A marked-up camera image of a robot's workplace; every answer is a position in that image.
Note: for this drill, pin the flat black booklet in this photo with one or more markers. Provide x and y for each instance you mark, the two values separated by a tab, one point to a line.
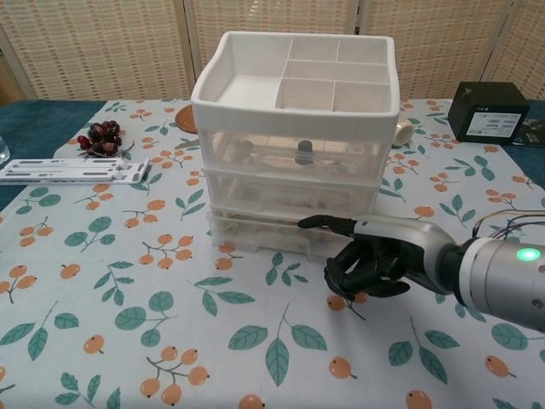
532	132

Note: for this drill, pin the silver table knife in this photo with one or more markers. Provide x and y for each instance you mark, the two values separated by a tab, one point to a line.
185	144

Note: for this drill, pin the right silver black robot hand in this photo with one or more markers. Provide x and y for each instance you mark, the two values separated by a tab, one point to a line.
400	238

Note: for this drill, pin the artificial dark red grape bunch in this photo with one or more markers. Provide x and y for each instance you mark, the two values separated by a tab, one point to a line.
102	132

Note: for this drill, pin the floral fruit print tablecloth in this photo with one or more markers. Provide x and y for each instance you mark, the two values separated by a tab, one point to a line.
170	319

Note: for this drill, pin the white plastic drawer organizer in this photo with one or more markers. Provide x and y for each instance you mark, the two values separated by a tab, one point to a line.
298	119

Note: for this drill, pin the round woven rattan coaster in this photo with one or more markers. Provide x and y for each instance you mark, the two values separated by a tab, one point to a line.
185	119

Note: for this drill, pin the black cardboard box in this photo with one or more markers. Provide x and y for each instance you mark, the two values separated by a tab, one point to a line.
489	102

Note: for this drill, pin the woven bamboo folding screen panel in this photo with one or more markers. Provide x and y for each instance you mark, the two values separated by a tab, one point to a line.
528	42
272	17
426	42
106	42

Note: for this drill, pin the clear drawer with gold clips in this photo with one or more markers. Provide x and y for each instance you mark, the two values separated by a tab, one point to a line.
264	243

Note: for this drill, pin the white folding laptop stand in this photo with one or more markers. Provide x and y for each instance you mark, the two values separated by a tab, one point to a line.
64	170

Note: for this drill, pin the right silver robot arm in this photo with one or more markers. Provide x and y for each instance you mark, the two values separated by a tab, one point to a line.
502	281

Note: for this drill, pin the clear plastic container edge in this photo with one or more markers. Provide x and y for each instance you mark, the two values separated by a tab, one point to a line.
238	187

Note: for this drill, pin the dark grey clip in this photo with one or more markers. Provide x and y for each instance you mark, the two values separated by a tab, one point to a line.
304	153

